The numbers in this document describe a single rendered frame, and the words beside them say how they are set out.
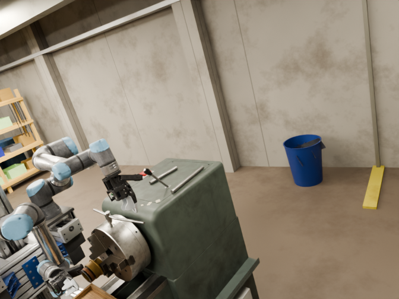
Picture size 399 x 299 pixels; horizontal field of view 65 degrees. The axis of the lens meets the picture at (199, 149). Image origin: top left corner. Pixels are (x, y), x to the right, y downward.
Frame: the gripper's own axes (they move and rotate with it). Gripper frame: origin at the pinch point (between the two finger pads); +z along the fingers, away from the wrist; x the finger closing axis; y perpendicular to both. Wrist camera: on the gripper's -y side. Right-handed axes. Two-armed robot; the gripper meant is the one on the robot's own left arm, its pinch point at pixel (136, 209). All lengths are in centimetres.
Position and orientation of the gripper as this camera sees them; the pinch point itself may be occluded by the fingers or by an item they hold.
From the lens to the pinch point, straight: 147.7
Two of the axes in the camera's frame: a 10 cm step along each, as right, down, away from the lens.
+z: 4.0, 9.0, 1.8
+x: 6.7, -1.6, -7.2
